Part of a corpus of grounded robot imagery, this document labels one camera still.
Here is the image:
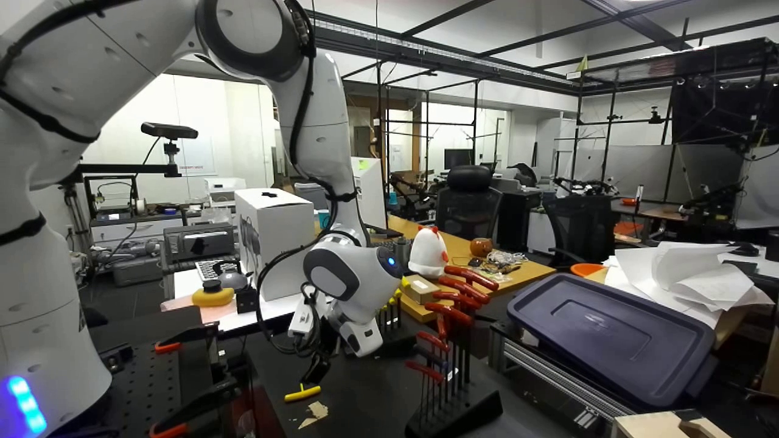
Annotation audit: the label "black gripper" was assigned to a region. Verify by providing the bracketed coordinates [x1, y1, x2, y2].
[297, 320, 339, 393]

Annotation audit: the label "yellow T-handle hex wrench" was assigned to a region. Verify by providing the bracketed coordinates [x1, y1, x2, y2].
[283, 382, 325, 406]
[387, 281, 407, 327]

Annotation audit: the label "black stand holding yellow wrenches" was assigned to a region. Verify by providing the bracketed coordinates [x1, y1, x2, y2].
[375, 316, 420, 362]

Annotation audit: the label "black stand holding red wrenches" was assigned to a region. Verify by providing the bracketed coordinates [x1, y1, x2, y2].
[403, 375, 507, 438]

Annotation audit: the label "torn beige paper scrap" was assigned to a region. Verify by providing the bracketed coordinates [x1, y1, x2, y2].
[295, 397, 334, 434]

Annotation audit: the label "white side table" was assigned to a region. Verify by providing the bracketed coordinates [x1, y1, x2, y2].
[157, 266, 306, 335]

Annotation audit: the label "small black block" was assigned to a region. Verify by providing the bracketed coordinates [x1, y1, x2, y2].
[233, 283, 260, 316]

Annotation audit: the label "yellow tape roll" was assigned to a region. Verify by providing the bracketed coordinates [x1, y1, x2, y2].
[190, 283, 239, 309]

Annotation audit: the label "black orange bar clamp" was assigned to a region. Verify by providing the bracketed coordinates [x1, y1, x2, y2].
[151, 321, 221, 360]
[146, 378, 247, 438]

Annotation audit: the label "grey round device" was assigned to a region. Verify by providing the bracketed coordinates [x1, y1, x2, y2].
[191, 255, 247, 294]

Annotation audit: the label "small brown cardboard box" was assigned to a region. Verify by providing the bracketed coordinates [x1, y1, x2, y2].
[407, 273, 443, 300]

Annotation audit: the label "large white cardboard box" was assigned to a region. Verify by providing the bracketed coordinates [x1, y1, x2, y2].
[233, 184, 318, 305]

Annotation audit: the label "white plush chicken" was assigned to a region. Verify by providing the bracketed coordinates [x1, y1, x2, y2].
[403, 221, 453, 281]

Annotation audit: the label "black equipment box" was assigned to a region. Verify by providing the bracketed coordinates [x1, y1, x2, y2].
[160, 221, 241, 267]

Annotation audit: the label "white box with print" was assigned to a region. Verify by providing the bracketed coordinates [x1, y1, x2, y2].
[348, 156, 389, 232]

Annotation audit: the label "wooden desk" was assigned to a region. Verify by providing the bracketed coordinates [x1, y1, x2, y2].
[387, 212, 560, 327]

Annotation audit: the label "white lab device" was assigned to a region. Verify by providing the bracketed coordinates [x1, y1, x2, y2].
[200, 175, 247, 210]

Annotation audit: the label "brown ball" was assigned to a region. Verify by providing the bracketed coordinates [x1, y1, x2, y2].
[466, 234, 497, 261]

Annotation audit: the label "black office chair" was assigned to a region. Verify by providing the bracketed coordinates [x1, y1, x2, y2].
[434, 164, 503, 243]
[540, 189, 619, 267]

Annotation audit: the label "small dark monitor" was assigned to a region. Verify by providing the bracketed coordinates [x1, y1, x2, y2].
[440, 146, 476, 172]

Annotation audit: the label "orange bowl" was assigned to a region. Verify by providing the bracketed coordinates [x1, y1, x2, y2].
[568, 259, 608, 281]

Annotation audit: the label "dark blue bin lid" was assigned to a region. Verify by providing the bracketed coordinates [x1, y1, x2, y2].
[503, 271, 720, 414]

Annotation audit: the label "black overhead truss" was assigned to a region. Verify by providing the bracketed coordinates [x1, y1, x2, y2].
[306, 0, 779, 108]

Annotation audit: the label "beige cardboard box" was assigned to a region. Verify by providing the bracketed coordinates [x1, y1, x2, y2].
[610, 406, 733, 438]

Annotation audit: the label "white paper sheets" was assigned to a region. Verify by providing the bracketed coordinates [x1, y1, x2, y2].
[602, 238, 774, 316]

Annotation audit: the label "black curtain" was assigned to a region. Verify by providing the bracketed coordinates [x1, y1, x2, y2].
[670, 45, 779, 158]

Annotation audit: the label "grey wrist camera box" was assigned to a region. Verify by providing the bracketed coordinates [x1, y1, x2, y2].
[285, 298, 320, 345]

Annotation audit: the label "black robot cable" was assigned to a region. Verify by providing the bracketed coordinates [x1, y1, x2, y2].
[0, 0, 361, 360]

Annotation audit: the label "red T-handle hex wrench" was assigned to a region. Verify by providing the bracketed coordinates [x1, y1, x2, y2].
[414, 329, 453, 411]
[425, 298, 476, 403]
[402, 358, 448, 420]
[436, 288, 492, 397]
[434, 273, 490, 388]

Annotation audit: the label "rack of red-handled tools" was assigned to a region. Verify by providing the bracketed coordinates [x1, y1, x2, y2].
[443, 264, 502, 385]

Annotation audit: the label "black camera on stand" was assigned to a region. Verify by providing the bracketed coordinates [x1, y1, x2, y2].
[137, 120, 201, 180]

